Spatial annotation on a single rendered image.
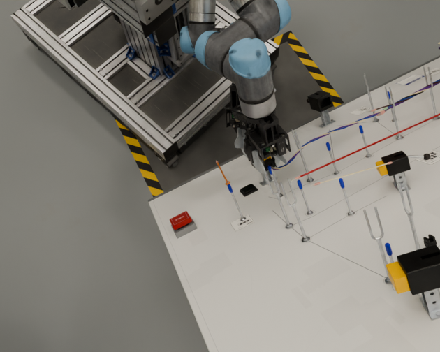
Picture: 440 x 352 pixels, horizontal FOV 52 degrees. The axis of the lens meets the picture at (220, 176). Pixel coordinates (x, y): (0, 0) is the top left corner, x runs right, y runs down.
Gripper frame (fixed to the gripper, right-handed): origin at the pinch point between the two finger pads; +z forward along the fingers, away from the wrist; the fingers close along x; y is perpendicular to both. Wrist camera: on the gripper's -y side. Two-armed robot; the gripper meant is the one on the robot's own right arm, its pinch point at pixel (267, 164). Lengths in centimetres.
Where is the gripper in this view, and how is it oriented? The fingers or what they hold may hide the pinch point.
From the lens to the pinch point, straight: 113.3
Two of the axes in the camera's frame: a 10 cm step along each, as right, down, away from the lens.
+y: 4.0, 6.3, -6.7
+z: 2.2, 6.5, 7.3
